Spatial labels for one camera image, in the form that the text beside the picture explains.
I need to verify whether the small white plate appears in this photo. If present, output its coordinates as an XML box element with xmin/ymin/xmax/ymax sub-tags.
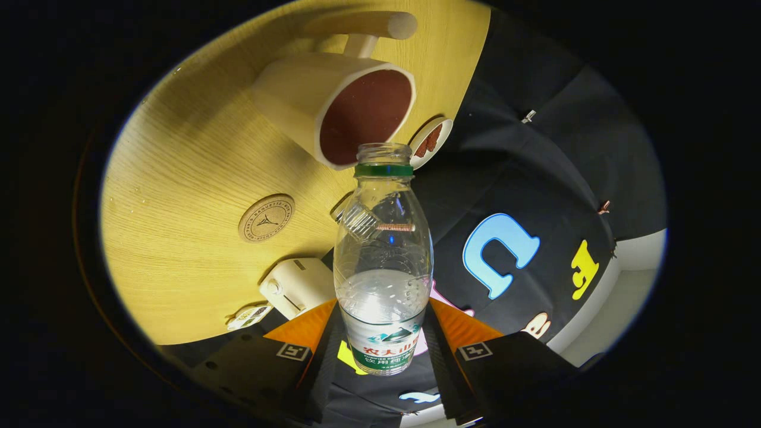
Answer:
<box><xmin>409</xmin><ymin>117</ymin><xmax>454</xmax><ymax>171</ymax></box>

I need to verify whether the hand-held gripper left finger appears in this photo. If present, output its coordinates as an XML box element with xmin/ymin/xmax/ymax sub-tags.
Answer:
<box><xmin>177</xmin><ymin>298</ymin><xmax>347</xmax><ymax>425</ymax></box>

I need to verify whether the white divided bean dish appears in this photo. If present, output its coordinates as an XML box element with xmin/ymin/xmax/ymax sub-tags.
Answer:
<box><xmin>226</xmin><ymin>303</ymin><xmax>274</xmax><ymax>332</ymax></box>

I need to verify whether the white toaster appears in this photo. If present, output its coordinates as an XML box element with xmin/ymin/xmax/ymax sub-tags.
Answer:
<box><xmin>259</xmin><ymin>257</ymin><xmax>337</xmax><ymax>321</ymax></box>

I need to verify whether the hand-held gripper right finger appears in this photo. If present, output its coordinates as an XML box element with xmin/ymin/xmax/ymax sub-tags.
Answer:
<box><xmin>422</xmin><ymin>297</ymin><xmax>580</xmax><ymax>427</ymax></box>

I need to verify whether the round wooden coaster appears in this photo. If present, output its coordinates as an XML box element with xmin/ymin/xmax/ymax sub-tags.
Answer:
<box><xmin>238</xmin><ymin>194</ymin><xmax>295</xmax><ymax>244</ymax></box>

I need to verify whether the clear plastic juice bottle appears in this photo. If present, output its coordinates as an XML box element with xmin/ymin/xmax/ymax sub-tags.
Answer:
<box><xmin>332</xmin><ymin>143</ymin><xmax>434</xmax><ymax>376</ymax></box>

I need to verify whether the beige cup with handle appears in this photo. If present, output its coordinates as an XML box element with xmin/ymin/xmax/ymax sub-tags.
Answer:
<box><xmin>250</xmin><ymin>11</ymin><xmax>418</xmax><ymax>171</ymax></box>

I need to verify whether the wooden table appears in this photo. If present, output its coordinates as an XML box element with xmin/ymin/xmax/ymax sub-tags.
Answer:
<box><xmin>100</xmin><ymin>0</ymin><xmax>492</xmax><ymax>346</ymax></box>

